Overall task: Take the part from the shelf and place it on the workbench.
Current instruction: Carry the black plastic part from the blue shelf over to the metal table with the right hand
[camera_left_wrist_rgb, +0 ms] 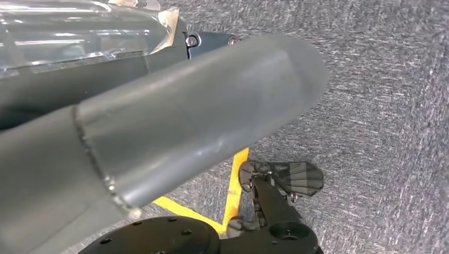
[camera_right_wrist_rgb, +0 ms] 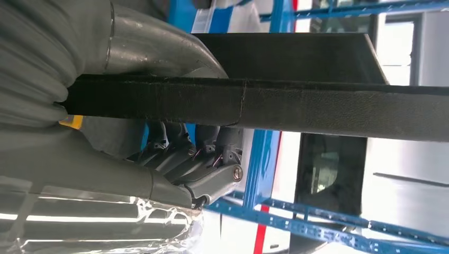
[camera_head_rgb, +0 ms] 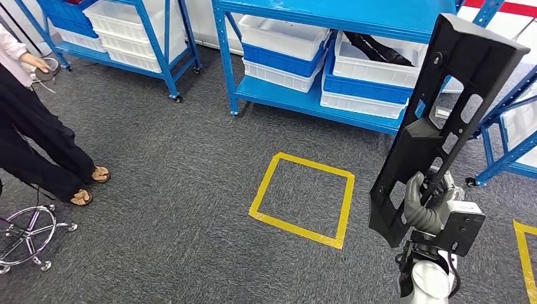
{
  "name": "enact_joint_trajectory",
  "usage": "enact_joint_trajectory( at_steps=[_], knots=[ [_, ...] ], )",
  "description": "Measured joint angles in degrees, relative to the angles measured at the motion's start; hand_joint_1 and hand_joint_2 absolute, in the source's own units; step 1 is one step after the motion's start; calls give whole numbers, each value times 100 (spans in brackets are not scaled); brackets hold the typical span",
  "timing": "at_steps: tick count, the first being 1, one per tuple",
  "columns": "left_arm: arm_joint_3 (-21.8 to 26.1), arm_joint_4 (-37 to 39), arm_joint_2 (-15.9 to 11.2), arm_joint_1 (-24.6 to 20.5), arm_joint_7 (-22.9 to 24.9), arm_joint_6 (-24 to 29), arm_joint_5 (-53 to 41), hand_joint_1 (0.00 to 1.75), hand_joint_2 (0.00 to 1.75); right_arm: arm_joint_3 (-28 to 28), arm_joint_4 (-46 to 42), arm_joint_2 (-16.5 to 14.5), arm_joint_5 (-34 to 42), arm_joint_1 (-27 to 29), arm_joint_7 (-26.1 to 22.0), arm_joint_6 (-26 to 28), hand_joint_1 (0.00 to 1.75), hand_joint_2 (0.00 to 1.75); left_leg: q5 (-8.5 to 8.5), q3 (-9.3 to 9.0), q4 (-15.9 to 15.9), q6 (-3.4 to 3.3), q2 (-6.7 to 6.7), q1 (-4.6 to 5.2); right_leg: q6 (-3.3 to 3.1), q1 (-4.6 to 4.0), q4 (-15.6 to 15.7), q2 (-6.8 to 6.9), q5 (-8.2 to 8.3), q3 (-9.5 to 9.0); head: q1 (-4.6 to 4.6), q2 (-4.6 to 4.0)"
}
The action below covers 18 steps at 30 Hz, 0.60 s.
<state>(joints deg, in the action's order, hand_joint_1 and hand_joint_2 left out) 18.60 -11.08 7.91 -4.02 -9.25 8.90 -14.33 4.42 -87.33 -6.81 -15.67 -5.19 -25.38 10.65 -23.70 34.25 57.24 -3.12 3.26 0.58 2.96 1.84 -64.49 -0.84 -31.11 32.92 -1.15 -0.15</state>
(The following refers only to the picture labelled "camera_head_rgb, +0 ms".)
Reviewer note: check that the yellow floor tape square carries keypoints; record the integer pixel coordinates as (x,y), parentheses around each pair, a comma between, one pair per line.
(345,210)

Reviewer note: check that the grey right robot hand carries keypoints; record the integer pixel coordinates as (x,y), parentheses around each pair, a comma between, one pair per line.
(414,189)

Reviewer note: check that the person's hand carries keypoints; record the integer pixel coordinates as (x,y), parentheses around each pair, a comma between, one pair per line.
(35,62)

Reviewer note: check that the person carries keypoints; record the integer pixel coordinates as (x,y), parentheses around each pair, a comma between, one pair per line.
(37,134)

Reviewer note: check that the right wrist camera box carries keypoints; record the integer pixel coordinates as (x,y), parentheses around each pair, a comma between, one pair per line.
(461,228)

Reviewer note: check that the black round stool chrome base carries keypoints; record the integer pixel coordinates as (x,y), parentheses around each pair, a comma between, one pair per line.
(29,235)

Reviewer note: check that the white plastic crate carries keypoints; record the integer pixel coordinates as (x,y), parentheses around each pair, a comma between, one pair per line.
(126,48)
(373,71)
(82,41)
(361,107)
(524,121)
(121,21)
(281,77)
(134,63)
(285,35)

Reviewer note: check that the round grey device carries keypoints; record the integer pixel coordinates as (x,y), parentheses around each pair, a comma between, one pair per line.
(44,75)

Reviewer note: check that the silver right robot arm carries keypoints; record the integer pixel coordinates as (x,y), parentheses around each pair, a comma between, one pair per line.
(428,281)

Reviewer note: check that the blue plastic crate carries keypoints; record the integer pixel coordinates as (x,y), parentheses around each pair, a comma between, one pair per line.
(281,61)
(365,92)
(67,16)

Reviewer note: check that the black plastic frame part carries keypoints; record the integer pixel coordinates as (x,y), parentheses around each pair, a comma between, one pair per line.
(474,54)

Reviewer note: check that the blue metal shelf rack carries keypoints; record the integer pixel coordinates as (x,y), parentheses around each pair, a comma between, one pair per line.
(335,16)
(503,163)
(162,54)

